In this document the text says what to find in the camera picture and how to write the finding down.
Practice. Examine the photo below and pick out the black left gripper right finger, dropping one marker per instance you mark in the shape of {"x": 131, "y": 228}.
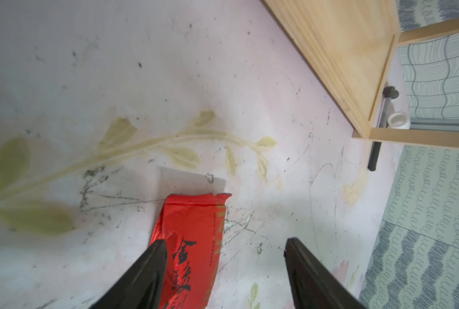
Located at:
{"x": 312, "y": 285}

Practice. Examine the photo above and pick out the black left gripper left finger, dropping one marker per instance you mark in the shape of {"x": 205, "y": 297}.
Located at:
{"x": 141, "y": 285}

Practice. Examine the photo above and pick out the red tea bag one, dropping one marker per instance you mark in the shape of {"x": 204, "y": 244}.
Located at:
{"x": 193, "y": 228}

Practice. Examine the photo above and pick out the light wooden shelf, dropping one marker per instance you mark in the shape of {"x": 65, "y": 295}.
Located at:
{"x": 349, "y": 45}

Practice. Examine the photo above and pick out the white pipe fitting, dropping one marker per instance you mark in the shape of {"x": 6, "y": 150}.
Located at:
{"x": 399, "y": 121}

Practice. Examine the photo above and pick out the black handled hammer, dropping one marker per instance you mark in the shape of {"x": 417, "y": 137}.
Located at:
{"x": 389, "y": 93}

